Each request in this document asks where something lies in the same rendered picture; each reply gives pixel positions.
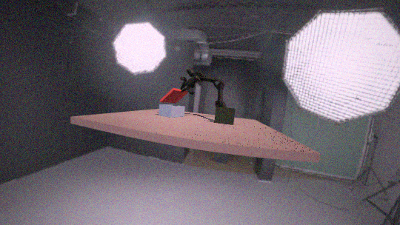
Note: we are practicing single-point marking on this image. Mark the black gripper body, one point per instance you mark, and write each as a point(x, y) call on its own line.
point(189, 83)

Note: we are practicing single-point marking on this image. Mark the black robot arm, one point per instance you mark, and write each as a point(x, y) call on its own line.
point(200, 77)

